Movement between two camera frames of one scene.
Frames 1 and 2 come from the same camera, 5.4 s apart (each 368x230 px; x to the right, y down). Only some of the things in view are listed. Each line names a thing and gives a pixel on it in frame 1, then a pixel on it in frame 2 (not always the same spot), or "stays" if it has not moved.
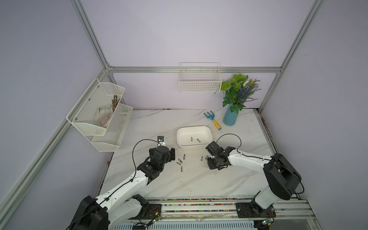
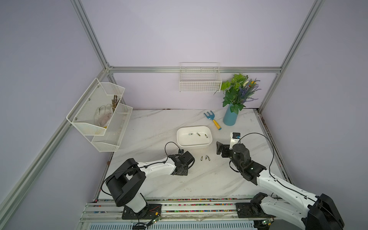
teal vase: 230,118 stays
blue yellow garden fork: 211,116 stays
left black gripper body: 151,152 → 184,172
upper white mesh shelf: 92,112 stays
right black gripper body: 213,163 → 235,161
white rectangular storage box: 194,137 stays
